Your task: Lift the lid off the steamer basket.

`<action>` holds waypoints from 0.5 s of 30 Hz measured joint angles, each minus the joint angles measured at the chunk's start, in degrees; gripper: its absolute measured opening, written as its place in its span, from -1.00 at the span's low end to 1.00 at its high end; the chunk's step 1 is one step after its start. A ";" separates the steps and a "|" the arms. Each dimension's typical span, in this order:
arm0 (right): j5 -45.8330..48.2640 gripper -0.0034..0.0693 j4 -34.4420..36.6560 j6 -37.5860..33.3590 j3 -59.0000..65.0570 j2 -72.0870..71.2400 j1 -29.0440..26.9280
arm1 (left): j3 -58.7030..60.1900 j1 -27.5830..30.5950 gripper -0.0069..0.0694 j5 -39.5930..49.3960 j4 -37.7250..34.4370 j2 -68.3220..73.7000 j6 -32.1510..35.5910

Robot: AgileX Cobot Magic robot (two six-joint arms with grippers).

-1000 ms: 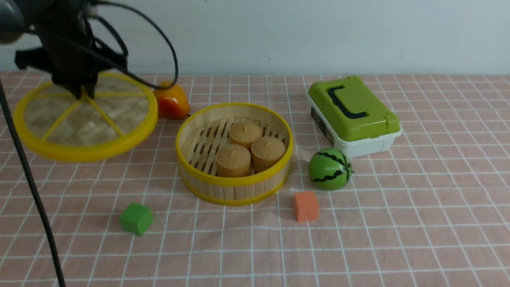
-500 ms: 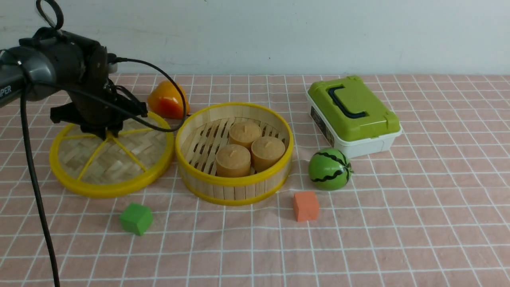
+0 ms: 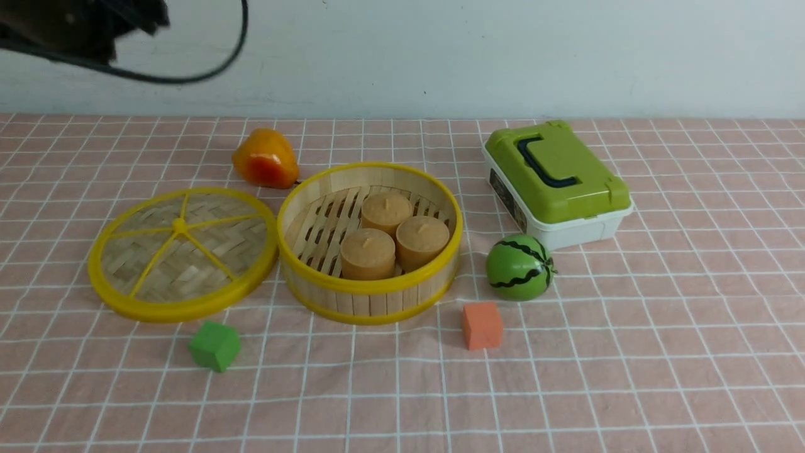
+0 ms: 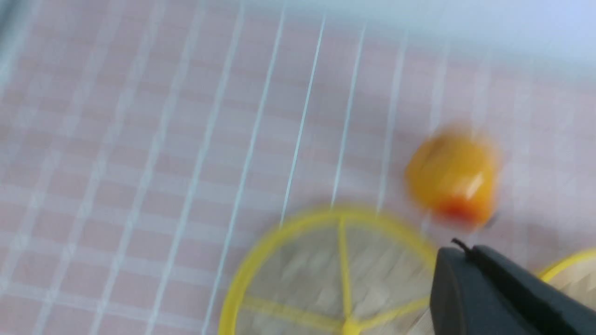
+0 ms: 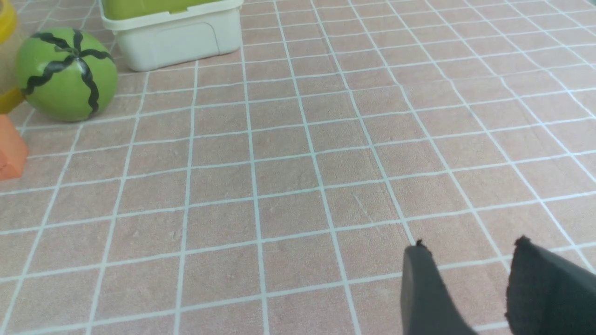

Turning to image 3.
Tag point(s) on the dark robot gripper body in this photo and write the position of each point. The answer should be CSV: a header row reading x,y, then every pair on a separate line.
x,y
86,30

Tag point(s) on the yellow woven bamboo steamer lid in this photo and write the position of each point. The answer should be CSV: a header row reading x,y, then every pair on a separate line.
x,y
184,255

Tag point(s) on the yellow bamboo steamer basket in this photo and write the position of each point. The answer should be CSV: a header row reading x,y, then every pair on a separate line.
x,y
318,214

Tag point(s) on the orange yellow toy pear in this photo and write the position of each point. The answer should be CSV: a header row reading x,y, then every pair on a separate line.
x,y
266,159

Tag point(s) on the green foam cube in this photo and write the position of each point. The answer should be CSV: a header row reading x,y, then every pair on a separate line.
x,y
215,346

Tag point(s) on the tan round bun back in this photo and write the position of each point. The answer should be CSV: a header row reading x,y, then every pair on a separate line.
x,y
385,211

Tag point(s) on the tan round bun front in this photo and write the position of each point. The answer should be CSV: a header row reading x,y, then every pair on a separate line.
x,y
367,254

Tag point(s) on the green white lunch box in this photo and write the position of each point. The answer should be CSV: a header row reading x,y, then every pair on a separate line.
x,y
554,186

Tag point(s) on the green toy watermelon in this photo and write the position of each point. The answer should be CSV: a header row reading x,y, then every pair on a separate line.
x,y
519,268

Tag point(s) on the orange foam cube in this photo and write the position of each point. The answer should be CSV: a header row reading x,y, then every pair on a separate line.
x,y
481,325

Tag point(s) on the pink checkered tablecloth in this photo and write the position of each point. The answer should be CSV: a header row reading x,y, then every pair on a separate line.
x,y
684,333

